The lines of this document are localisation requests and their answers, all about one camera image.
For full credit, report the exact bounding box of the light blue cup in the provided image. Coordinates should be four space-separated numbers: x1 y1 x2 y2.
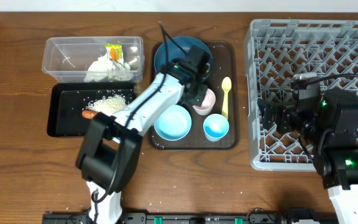
203 114 229 142

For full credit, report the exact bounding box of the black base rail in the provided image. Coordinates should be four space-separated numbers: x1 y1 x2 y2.
41 207 339 224

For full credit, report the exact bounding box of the orange carrot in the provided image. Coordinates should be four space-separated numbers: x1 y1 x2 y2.
81 110 98 119

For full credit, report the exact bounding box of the light blue bowl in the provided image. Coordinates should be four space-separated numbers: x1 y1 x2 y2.
154 105 192 141

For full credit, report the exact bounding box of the clear plastic bin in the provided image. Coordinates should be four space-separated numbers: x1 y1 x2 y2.
42 36 145 83

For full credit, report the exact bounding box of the green snack wrapper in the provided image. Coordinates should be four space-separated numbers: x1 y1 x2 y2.
105 44 124 63

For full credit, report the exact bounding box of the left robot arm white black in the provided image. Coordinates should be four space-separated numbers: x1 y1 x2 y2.
75 29 213 223

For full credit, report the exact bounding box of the pink cup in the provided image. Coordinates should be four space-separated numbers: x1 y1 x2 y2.
193 88 216 116

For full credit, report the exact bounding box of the white napkin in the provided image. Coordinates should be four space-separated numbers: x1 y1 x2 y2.
84 54 134 82

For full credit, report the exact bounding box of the brown serving tray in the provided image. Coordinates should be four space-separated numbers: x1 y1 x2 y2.
148 41 240 150

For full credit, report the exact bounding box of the grey dishwasher rack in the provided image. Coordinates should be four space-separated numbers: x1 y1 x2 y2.
244 19 358 172

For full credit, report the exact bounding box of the white rice pile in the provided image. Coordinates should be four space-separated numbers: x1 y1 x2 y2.
86 95 127 116

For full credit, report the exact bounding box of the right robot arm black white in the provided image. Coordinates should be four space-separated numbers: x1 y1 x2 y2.
257 73 358 223

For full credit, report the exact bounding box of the yellow plastic spoon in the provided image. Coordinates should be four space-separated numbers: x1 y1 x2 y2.
221 77 232 119

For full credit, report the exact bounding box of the dark blue plate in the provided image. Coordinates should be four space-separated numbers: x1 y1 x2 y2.
154 36 214 82

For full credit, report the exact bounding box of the black tray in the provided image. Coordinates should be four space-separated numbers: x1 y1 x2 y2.
47 82 134 137

